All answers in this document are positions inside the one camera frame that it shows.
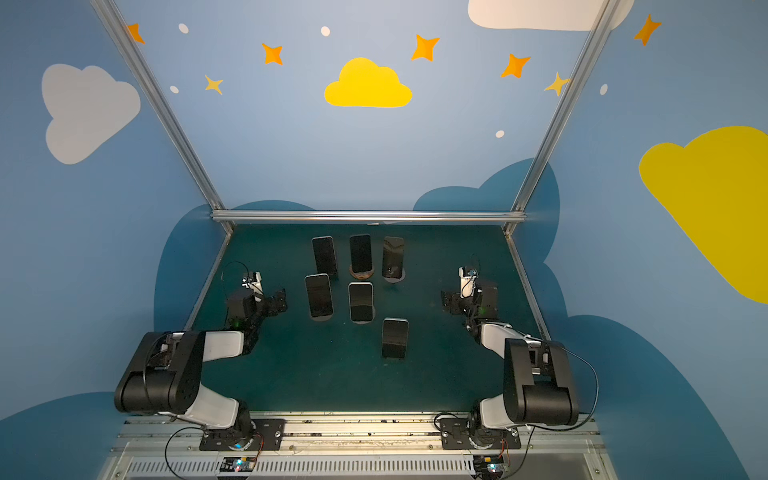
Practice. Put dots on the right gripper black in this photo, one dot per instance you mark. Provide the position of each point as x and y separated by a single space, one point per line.
453 300

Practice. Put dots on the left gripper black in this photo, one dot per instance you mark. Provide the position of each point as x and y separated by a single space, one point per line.
274 301

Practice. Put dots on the white-edged phone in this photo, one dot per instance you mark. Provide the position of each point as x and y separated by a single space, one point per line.
361 301

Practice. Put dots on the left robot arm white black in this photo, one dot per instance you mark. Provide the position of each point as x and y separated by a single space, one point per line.
164 376

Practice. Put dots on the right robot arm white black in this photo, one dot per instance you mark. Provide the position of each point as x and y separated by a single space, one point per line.
537 385

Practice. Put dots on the light blue phone front left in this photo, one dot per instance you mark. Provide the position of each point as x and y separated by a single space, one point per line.
319 295

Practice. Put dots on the grey round stand back right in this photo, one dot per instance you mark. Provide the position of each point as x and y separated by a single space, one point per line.
394 276

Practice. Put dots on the dark phone back right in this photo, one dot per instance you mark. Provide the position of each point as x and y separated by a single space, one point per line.
393 253

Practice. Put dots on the dark phone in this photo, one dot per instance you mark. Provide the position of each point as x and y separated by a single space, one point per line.
393 253
361 254

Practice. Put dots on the pink-edged phone back left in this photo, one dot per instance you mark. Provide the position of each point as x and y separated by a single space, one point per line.
325 256

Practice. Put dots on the round wooden phone stand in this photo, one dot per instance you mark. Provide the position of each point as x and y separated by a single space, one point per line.
362 276

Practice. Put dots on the dark phone back middle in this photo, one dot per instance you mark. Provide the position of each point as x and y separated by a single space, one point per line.
361 254

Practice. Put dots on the left controller board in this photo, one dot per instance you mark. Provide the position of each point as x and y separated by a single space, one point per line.
237 465

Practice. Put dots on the controller board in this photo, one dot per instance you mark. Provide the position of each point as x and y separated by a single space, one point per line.
488 467
237 465

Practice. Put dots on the right controller board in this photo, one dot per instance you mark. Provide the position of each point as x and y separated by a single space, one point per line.
488 467

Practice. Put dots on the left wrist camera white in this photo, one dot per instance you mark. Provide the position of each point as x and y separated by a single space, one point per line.
253 282

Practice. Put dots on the horizontal aluminium frame bar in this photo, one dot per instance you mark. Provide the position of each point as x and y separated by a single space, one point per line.
309 216

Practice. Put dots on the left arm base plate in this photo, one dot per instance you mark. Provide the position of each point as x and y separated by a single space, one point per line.
264 434

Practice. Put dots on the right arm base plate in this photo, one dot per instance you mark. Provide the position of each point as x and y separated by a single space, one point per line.
457 433

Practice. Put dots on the aluminium mounting rail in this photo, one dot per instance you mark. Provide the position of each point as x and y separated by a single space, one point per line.
352 445

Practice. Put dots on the right aluminium frame post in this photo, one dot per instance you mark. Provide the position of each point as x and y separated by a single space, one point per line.
583 68

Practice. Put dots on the aluminium frame post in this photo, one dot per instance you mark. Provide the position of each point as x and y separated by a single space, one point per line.
583 68
113 21

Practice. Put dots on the left aluminium frame post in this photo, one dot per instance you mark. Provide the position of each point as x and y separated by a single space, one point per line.
113 21

